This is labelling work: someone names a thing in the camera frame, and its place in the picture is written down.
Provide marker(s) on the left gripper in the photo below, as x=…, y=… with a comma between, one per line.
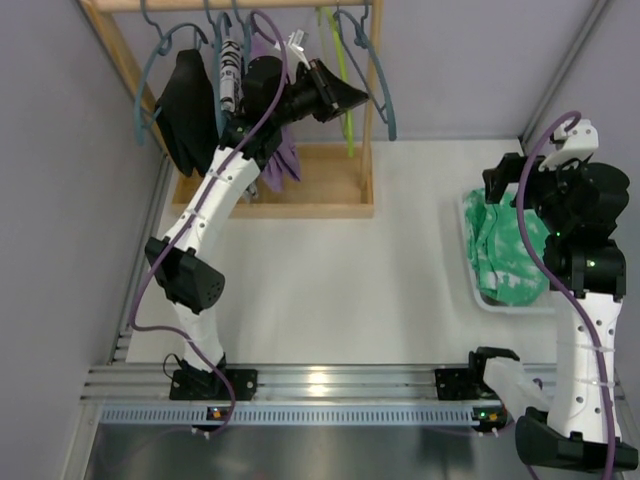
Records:
x=325, y=91

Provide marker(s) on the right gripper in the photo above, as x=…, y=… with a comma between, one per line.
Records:
x=507, y=178

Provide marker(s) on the lime green hanger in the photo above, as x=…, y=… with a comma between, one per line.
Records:
x=325, y=16

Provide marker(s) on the green tie-dye trousers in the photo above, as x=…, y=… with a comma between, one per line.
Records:
x=503, y=271

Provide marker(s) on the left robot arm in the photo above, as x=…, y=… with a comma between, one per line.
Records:
x=181, y=259

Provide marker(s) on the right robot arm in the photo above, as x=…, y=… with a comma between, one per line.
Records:
x=576, y=429

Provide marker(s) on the purple trousers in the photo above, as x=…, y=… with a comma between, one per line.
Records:
x=285, y=161

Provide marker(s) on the black and white patterned trousers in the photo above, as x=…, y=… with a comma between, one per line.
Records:
x=229, y=87

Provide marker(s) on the wooden clothes rack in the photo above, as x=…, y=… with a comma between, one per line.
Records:
x=333, y=186

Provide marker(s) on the white plastic basket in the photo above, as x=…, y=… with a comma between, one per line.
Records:
x=542, y=306

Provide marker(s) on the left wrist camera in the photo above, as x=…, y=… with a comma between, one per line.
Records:
x=295, y=49

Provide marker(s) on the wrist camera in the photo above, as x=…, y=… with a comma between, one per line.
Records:
x=571, y=143
x=295, y=49

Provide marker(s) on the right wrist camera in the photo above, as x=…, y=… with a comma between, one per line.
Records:
x=571, y=143

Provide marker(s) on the grey slotted cable duct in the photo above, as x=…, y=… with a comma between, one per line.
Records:
x=291, y=415

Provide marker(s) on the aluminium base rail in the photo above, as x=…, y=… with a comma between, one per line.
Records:
x=128, y=382

